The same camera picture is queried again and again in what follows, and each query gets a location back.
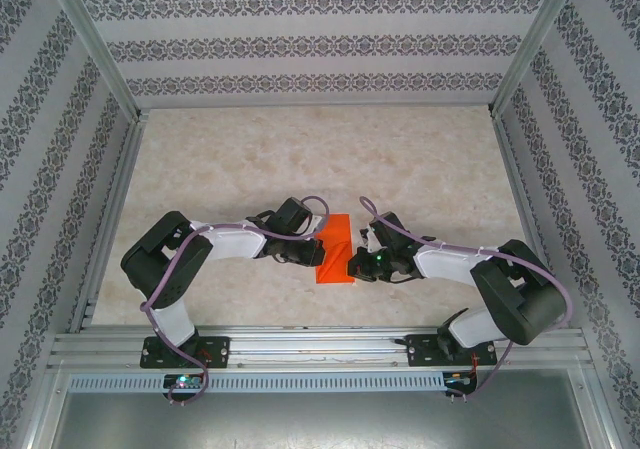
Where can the aluminium frame post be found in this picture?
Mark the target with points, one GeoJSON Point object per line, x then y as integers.
{"type": "Point", "coordinates": [537, 44]}
{"type": "Point", "coordinates": [100, 54]}

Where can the small lit controller board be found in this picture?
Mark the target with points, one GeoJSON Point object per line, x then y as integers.
{"type": "Point", "coordinates": [460, 380]}
{"type": "Point", "coordinates": [184, 381]}

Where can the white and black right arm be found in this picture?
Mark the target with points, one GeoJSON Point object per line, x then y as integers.
{"type": "Point", "coordinates": [445, 264]}

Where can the aluminium frame leg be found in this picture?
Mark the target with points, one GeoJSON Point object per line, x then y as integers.
{"type": "Point", "coordinates": [47, 409]}
{"type": "Point", "coordinates": [597, 409]}

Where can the aluminium side rail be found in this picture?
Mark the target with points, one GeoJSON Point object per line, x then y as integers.
{"type": "Point", "coordinates": [112, 214]}

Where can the orange paper sheet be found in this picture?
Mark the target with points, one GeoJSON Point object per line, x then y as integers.
{"type": "Point", "coordinates": [340, 229]}

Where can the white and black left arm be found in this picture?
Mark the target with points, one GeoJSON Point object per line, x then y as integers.
{"type": "Point", "coordinates": [235, 244]}

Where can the long aluminium mounting rail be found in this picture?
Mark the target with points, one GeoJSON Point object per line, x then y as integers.
{"type": "Point", "coordinates": [320, 344]}

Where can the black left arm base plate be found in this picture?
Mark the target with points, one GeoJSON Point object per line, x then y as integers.
{"type": "Point", "coordinates": [220, 351]}

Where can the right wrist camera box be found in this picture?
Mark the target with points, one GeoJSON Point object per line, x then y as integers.
{"type": "Point", "coordinates": [367, 234]}

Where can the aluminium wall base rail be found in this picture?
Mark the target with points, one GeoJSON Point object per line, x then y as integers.
{"type": "Point", "coordinates": [315, 105]}

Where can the grey metal sheet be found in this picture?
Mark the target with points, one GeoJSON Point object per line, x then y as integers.
{"type": "Point", "coordinates": [320, 424]}

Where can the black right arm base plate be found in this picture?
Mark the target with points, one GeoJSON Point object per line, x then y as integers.
{"type": "Point", "coordinates": [420, 351]}

